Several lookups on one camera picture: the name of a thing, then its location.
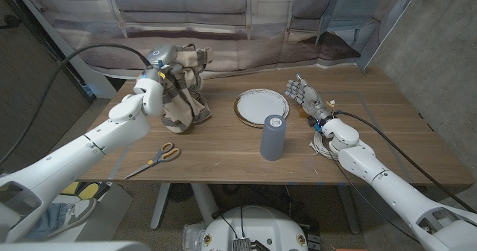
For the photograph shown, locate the clear plastic bag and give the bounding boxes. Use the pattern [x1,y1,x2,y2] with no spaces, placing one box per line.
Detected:
[182,223,208,250]

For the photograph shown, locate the white table leg frame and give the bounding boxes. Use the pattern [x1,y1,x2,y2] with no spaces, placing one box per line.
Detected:
[150,182,221,230]

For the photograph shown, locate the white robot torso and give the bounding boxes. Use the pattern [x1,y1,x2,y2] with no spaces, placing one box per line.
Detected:
[200,205,309,251]

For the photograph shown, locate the printed living room backdrop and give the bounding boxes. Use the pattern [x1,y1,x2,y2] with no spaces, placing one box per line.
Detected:
[22,0,426,81]

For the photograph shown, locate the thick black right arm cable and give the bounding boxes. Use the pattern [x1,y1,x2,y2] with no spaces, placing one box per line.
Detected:
[334,110,477,214]

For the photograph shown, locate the beige striped scarf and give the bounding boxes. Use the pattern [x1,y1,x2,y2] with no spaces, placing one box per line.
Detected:
[159,44,213,135]

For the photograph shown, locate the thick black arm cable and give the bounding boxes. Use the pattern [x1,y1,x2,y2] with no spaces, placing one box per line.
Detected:
[0,43,154,166]
[334,110,477,214]

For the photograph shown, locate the yellow black foot pedal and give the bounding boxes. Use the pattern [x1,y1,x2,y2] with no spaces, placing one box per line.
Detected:
[61,181,111,200]

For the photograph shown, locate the grey table leg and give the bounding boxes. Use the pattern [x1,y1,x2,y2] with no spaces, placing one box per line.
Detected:
[337,185,361,235]

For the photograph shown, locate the blue jeans leg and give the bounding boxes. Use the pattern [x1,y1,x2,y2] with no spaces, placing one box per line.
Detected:
[24,202,70,241]

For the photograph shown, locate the grey white sneaker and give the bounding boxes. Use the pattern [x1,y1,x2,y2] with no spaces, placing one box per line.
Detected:
[55,197,98,234]

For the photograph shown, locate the white gold-rimmed paper plate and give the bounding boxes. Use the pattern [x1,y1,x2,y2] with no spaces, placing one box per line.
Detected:
[233,88,291,129]

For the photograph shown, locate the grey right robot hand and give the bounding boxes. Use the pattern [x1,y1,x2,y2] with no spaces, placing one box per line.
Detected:
[285,73,333,122]

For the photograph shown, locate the coiled white cable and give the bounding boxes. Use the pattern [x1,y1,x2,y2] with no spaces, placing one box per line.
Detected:
[309,130,340,161]

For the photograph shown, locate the grey cylindrical cup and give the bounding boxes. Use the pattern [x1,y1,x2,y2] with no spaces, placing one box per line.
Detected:
[259,114,288,162]

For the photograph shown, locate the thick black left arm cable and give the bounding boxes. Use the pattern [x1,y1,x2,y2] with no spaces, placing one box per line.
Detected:
[0,43,154,166]

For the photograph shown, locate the yellow grey handled scissors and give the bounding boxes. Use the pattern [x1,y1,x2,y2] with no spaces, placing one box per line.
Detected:
[124,142,181,179]

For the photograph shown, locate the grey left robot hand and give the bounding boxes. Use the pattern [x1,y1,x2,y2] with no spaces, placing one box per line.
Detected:
[143,44,186,77]

